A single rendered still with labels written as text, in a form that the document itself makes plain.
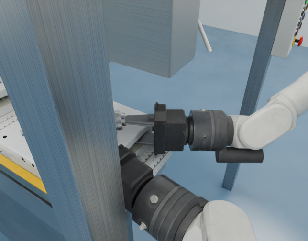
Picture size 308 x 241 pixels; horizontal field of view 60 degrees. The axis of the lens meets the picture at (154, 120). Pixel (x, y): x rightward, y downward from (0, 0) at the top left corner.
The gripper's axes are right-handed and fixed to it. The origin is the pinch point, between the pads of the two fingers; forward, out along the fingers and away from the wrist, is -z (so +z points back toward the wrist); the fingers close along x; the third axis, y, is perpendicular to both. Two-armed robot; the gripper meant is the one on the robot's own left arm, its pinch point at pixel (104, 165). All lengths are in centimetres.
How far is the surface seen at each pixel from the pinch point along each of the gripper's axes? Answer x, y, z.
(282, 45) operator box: 2, 84, 4
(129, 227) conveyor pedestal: 49, 13, -9
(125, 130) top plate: 0.2, 9.6, -4.5
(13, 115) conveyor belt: 7.7, -0.2, -39.0
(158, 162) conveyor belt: 8.2, 12.9, 2.2
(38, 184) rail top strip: 3.6, -9.4, -8.5
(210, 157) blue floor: 91, 99, -22
